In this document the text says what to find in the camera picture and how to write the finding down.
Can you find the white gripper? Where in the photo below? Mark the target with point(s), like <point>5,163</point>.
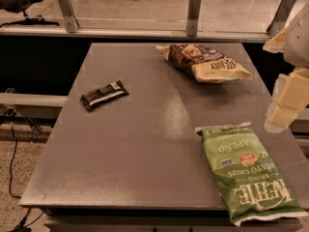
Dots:
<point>297,43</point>

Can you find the dark chocolate rxbar wrapper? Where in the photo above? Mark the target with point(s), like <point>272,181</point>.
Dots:
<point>107,93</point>

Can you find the brown yellow chip bag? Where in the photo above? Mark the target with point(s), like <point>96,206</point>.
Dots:
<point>205,64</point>

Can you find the green jalapeno chip bag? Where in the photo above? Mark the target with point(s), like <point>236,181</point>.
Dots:
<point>248,180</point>

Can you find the black office chair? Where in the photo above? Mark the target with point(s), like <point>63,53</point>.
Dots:
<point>20,6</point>

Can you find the right metal bracket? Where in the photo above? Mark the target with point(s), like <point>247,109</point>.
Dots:
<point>283,11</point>

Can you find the metal bracket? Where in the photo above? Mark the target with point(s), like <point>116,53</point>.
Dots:
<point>70,21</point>
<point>193,17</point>
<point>283,11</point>

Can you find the middle metal bracket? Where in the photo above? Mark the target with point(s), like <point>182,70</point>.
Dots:
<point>193,17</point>

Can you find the left metal bracket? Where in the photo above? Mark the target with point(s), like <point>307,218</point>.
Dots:
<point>70,21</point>

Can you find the metal rail frame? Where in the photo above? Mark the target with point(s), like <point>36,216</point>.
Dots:
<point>30,105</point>

